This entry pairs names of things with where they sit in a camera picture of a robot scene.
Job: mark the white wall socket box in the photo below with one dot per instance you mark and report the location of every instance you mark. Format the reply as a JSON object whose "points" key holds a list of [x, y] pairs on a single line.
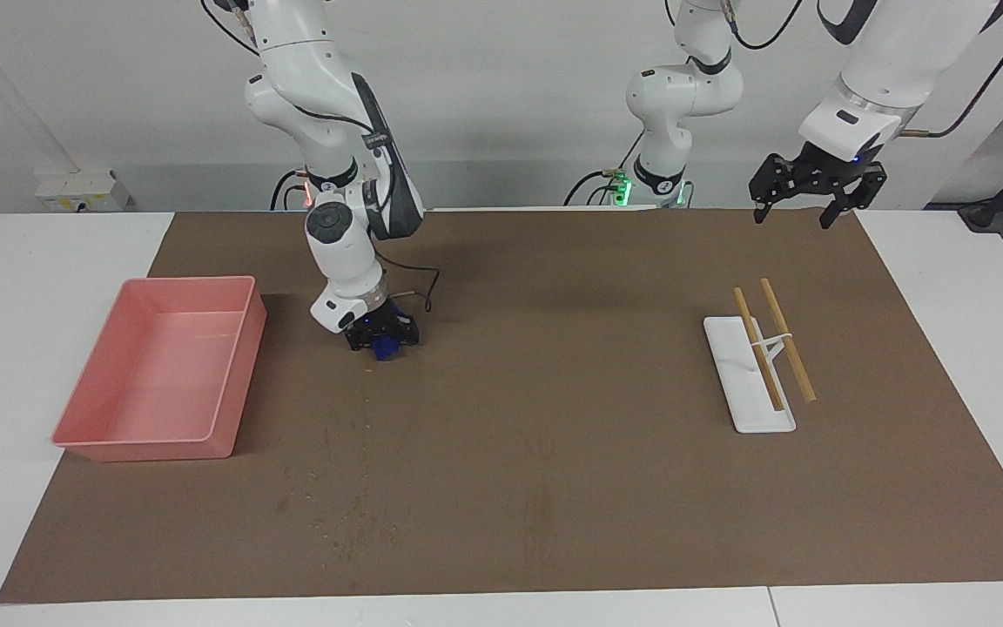
{"points": [[75, 192]]}

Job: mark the blue towel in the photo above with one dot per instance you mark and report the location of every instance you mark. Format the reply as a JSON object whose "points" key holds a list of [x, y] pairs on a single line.
{"points": [[386, 350]]}

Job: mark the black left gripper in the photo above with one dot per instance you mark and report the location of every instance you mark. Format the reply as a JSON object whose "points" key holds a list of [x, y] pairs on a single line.
{"points": [[832, 172]]}

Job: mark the pink plastic bin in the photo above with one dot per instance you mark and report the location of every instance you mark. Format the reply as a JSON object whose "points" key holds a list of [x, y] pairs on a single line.
{"points": [[162, 374]]}

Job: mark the white rack tray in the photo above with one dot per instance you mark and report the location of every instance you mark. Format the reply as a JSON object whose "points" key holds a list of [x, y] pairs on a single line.
{"points": [[741, 383]]}

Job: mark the wooden rod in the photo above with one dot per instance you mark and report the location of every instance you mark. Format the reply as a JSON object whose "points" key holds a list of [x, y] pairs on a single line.
{"points": [[758, 348], [789, 341]]}

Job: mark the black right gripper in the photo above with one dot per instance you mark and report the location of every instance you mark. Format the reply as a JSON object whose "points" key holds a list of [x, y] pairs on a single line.
{"points": [[384, 320]]}

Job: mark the brown table mat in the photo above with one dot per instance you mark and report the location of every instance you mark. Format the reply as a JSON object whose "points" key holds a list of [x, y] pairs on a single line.
{"points": [[554, 435]]}

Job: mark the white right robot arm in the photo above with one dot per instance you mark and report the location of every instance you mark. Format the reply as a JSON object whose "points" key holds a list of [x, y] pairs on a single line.
{"points": [[345, 252]]}

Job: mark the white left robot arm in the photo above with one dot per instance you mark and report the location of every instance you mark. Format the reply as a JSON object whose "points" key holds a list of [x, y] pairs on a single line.
{"points": [[893, 52]]}

